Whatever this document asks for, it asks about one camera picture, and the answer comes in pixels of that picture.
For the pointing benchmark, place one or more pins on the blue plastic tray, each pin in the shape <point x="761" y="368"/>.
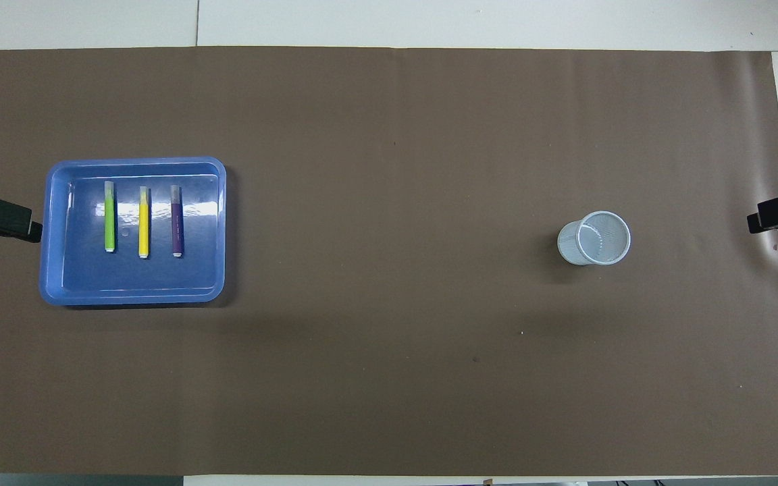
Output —
<point x="159" y="277"/>

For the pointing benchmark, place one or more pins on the purple pen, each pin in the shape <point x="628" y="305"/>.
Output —
<point x="177" y="226"/>

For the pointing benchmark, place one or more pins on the green pen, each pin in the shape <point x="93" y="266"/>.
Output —
<point x="109" y="223"/>

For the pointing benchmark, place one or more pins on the white mesh pen cup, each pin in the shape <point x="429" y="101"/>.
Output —
<point x="571" y="246"/>

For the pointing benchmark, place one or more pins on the brown paper table mat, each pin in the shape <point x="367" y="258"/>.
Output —
<point x="389" y="337"/>

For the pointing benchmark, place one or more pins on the yellow pen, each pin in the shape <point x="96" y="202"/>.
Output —
<point x="144" y="226"/>

